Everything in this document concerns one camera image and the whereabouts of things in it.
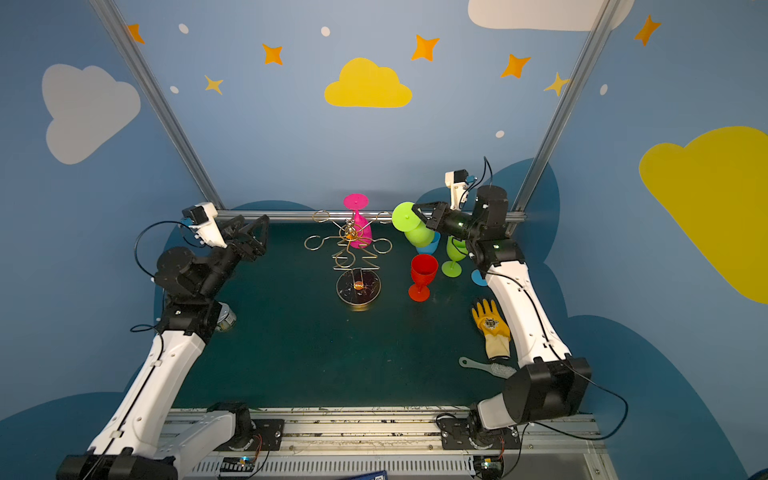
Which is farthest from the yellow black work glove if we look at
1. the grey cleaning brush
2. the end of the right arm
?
the end of the right arm

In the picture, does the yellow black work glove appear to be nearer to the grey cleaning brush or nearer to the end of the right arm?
the grey cleaning brush

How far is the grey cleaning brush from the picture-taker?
2.80ft

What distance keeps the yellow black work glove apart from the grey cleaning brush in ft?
0.10

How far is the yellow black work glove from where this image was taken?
35.0 inches
